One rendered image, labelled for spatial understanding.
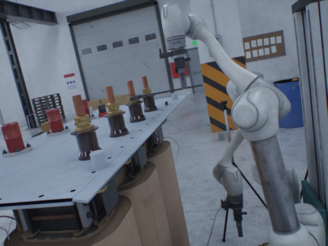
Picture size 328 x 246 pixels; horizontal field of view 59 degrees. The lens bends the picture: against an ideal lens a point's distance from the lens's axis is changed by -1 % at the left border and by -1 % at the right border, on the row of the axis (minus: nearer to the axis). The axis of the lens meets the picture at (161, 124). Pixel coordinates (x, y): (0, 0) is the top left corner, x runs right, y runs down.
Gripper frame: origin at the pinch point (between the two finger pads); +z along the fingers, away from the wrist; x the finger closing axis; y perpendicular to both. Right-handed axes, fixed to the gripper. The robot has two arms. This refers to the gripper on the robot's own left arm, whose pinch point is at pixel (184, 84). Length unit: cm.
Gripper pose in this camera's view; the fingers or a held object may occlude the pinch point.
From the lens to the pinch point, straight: 144.0
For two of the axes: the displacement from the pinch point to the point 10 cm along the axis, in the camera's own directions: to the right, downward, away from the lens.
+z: 1.9, 9.6, 1.9
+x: 0.9, -2.1, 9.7
